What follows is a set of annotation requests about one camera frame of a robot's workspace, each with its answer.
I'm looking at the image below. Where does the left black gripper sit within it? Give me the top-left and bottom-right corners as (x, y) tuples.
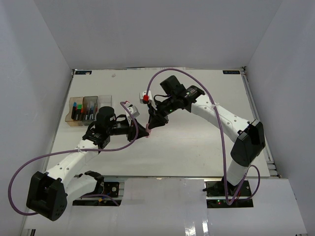
(107, 117), (149, 142)

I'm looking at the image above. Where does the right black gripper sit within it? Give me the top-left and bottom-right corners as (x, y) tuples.
(147, 96), (178, 131)

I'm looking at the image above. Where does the pink transparent highlighter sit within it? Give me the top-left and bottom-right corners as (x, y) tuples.
(146, 123), (151, 138)

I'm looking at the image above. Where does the orange cap black highlighter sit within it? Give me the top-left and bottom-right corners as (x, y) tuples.
(79, 107), (87, 121)

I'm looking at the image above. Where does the green cap black highlighter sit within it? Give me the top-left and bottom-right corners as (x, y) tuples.
(74, 104), (82, 120)

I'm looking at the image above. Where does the blue cap black highlighter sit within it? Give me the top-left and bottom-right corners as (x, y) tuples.
(71, 102), (77, 120)

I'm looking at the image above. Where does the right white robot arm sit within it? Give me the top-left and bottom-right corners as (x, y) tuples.
(147, 75), (265, 196)

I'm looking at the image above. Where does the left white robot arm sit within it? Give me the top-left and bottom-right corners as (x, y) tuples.
(26, 102), (149, 221)

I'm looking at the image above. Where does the grey transparent container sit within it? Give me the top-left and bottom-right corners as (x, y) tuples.
(82, 96), (98, 126)

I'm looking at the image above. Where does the brown transparent container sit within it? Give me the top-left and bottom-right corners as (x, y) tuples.
(64, 97), (83, 127)

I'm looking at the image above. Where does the right blue table label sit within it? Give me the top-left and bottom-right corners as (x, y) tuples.
(222, 70), (240, 75)

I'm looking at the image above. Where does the blue table label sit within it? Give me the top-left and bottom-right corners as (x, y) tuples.
(75, 70), (92, 75)
(222, 70), (240, 75)

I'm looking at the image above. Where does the left blue table label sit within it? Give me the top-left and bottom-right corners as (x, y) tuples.
(75, 70), (92, 75)

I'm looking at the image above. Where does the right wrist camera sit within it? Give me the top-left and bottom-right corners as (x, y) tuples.
(139, 90), (154, 108)

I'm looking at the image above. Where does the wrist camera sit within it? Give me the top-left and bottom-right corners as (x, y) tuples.
(139, 90), (154, 108)
(126, 103), (140, 118)

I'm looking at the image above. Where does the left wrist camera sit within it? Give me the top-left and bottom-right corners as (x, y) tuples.
(126, 103), (140, 118)

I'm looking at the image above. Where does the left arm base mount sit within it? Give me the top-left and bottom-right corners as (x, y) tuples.
(71, 171), (122, 207)

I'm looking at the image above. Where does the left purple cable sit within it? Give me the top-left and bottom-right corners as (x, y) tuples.
(7, 101), (135, 216)

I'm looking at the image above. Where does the purple cable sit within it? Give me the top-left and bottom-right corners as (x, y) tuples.
(7, 101), (135, 216)
(145, 68), (260, 206)

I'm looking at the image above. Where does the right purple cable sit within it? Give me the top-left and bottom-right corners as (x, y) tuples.
(145, 68), (260, 206)

